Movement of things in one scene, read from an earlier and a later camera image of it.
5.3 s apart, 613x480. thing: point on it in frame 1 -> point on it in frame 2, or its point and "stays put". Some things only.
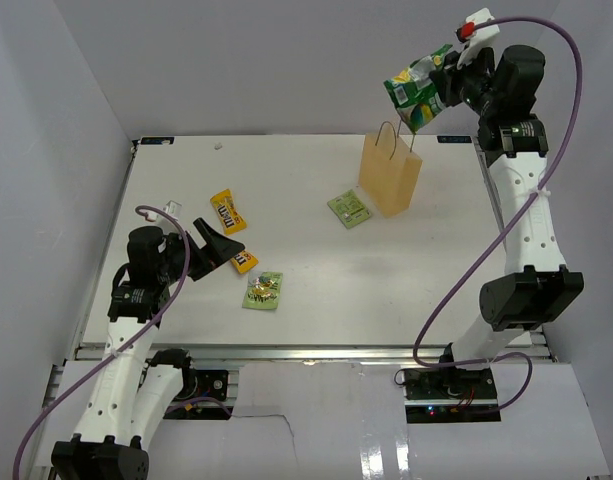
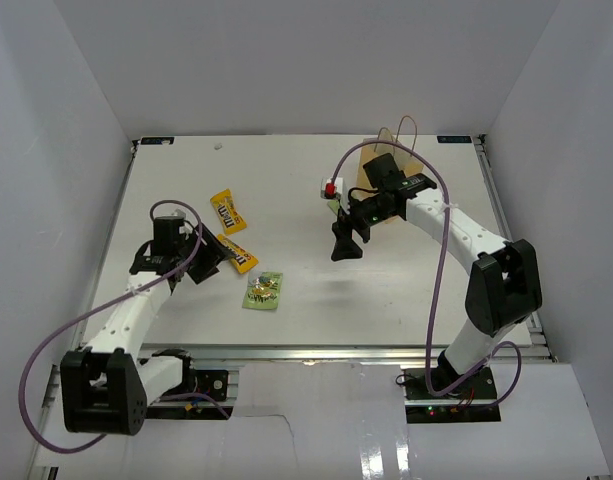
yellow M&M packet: [228, 212] stays put
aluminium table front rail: [318, 353] stays put
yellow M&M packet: [244, 261] stays put
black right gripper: [448, 76] -> [346, 248]
